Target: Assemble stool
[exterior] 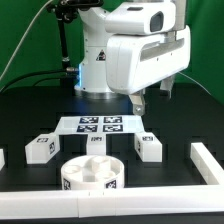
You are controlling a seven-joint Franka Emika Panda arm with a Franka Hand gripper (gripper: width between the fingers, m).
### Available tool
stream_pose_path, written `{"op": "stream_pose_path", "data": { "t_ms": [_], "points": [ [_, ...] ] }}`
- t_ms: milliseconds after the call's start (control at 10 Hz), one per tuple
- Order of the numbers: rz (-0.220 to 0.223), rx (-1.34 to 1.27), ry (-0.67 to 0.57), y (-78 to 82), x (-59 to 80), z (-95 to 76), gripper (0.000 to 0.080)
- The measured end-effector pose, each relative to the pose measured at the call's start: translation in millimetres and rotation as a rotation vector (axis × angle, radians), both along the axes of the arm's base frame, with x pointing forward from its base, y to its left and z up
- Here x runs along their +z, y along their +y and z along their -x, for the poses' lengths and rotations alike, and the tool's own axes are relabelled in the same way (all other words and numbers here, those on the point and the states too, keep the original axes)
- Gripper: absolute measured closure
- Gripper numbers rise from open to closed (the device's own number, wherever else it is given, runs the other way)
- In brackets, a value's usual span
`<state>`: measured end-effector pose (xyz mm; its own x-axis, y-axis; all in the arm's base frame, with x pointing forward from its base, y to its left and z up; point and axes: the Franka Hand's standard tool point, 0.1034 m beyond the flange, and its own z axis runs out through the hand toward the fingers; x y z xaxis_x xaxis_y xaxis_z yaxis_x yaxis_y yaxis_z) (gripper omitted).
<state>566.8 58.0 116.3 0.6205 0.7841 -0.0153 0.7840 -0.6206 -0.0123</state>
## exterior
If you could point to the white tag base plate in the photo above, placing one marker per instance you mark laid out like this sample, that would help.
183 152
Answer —
99 124

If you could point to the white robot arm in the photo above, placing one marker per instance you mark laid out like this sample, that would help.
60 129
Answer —
92 69

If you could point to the white U-shaped wall fence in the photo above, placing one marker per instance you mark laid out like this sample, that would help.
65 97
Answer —
125 201

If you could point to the black camera stand pole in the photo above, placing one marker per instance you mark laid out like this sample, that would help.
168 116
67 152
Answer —
66 11

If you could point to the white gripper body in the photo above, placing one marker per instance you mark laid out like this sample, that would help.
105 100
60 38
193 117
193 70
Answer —
136 62

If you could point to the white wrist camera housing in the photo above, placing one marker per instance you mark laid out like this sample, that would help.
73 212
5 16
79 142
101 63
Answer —
141 18

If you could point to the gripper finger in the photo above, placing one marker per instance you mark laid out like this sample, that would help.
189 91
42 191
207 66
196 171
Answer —
138 102
166 86

